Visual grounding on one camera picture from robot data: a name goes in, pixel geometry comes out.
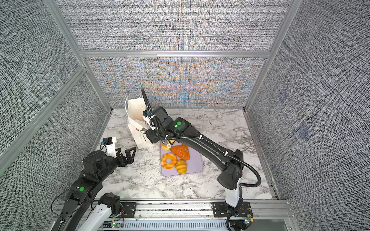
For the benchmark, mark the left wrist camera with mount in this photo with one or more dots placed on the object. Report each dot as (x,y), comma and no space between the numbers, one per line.
(110,144)

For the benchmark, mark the braided bread roll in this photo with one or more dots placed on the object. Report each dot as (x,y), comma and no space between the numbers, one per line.
(167,146)

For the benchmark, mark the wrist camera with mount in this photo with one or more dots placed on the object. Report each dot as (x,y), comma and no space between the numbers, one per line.
(149,120)
(110,144)

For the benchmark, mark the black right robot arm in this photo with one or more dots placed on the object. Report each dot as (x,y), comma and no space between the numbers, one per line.
(164,128)

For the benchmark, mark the red-brown triangular pastry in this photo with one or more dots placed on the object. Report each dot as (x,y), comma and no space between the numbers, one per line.
(181,151)

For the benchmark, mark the white paper bag with rose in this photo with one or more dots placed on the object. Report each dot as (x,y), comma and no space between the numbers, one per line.
(134,109)

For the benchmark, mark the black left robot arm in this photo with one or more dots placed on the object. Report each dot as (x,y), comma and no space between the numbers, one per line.
(78,212)

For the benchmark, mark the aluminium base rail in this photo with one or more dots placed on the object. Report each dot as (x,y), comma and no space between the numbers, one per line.
(196,215)

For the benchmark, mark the lilac plastic tray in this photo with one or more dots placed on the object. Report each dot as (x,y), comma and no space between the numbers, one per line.
(179,159)

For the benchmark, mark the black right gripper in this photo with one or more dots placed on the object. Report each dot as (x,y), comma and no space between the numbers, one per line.
(151,135)

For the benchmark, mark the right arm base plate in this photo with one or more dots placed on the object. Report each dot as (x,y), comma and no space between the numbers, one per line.
(223,210)

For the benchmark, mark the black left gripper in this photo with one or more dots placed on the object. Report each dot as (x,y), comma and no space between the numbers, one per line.
(130,158)

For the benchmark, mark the glazed donut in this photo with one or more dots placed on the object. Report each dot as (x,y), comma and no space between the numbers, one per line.
(168,161)

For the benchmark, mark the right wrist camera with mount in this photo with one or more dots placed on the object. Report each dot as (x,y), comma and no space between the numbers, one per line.
(149,120)

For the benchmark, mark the small striped bun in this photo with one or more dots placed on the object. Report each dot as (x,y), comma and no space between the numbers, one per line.
(181,167)

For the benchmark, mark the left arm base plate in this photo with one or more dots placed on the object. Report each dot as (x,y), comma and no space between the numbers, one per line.
(128,210)

